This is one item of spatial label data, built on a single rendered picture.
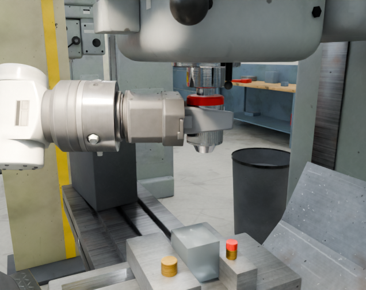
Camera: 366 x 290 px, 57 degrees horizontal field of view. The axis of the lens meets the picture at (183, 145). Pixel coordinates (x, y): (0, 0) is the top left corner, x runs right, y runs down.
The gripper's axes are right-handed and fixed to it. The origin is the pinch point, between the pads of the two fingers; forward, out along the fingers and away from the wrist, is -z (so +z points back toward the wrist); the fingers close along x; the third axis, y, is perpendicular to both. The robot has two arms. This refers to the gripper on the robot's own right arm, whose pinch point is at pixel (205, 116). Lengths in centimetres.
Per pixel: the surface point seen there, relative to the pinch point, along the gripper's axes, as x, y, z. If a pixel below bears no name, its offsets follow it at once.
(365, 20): -6.4, -11.3, -15.7
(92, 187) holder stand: 41, 26, 22
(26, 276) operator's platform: 89, 85, 62
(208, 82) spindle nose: -2.4, -4.4, 0.1
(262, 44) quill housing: -8.8, -8.6, -4.1
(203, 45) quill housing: -11.2, -8.3, 2.1
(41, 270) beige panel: 147, 123, 77
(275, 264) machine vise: 3.4, 24.4, -12.7
